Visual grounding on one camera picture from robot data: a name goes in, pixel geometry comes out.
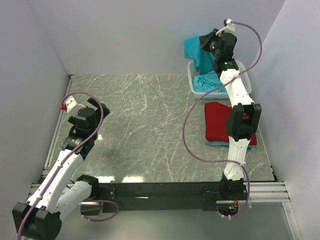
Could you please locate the white plastic basket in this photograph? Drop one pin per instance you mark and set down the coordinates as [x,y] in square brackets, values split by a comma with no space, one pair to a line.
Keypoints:
[219,94]

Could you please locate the crumpled light blue shirt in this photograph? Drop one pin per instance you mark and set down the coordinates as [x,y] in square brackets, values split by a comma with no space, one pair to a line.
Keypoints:
[206,82]

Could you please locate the aluminium rail frame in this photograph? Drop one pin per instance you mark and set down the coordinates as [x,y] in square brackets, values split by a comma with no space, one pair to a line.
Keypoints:
[260,192]

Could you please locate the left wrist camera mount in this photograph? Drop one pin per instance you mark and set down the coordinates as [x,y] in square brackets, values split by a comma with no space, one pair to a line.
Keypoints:
[69,105]

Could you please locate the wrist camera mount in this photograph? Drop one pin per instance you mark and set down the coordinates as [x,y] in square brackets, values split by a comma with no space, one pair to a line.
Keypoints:
[229,27]
[69,105]

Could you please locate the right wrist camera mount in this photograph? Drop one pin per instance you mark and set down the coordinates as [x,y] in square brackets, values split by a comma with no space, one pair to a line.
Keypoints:
[229,27]

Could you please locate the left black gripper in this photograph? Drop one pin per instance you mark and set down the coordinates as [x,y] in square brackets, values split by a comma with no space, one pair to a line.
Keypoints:
[98,111]

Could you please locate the folded blue shirt under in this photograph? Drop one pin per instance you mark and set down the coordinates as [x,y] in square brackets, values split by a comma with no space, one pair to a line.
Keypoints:
[224,144]

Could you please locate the teal t shirt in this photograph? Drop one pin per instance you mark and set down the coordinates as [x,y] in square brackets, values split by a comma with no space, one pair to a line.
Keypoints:
[203,60]

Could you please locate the black base beam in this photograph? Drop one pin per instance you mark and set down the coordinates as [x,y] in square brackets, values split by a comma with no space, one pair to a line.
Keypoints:
[146,196]

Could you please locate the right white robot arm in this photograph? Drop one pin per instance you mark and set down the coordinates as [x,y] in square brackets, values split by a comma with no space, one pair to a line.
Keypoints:
[232,182]

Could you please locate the folded red t shirt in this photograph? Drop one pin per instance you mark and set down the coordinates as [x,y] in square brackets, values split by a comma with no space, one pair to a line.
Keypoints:
[217,125]

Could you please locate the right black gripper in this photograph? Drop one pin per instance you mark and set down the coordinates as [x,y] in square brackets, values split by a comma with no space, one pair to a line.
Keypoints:
[205,39]

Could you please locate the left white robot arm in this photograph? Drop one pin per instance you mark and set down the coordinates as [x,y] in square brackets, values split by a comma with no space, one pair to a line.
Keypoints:
[41,217]

